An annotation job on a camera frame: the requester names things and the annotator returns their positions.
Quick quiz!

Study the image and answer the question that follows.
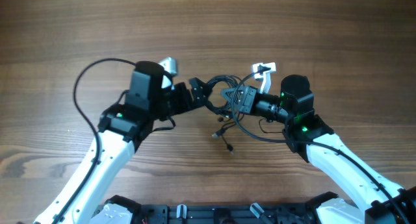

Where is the black usb cable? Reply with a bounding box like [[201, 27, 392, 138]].
[[203, 74, 244, 155]]

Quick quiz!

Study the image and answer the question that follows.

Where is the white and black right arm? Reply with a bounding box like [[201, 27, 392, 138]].
[[221, 75, 415, 223]]

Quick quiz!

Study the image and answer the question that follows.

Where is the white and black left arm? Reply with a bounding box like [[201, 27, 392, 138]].
[[35, 58, 212, 224]]

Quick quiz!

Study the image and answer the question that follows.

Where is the black right camera cable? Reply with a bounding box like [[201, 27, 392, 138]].
[[230, 66, 410, 224]]

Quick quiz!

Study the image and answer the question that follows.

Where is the black camera cable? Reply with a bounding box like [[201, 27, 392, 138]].
[[53, 57, 137, 224], [230, 66, 410, 224]]

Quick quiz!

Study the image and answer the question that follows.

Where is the black left camera cable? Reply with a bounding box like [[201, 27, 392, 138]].
[[53, 57, 137, 224]]

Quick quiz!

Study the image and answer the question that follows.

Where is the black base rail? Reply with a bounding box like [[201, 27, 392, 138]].
[[132, 203, 320, 224]]

